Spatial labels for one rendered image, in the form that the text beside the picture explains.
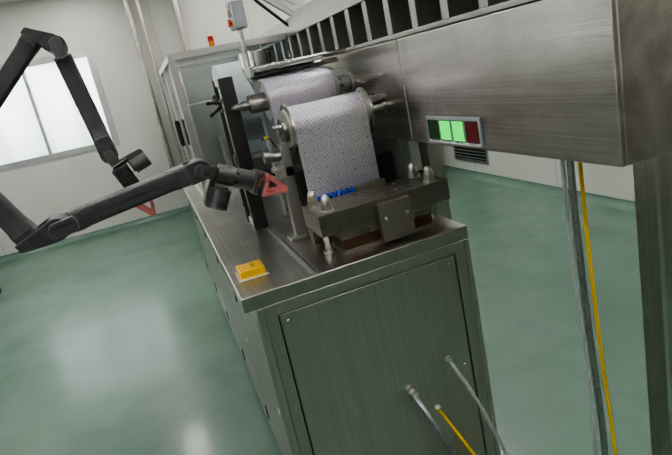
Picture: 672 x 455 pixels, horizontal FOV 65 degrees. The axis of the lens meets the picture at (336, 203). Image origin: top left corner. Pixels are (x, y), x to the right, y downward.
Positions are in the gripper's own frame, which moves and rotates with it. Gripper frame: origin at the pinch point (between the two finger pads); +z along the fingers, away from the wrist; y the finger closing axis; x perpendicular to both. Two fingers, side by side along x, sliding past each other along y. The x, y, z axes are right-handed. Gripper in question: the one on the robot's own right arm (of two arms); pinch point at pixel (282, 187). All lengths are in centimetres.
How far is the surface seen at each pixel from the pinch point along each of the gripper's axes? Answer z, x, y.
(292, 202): 6.5, -4.4, -8.0
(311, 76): 7.7, 37.3, -25.0
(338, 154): 14.6, 13.6, 0.2
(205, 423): 11, -116, -74
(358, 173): 22.5, 9.4, 0.1
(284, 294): 0.1, -24.6, 25.5
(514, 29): 22, 45, 61
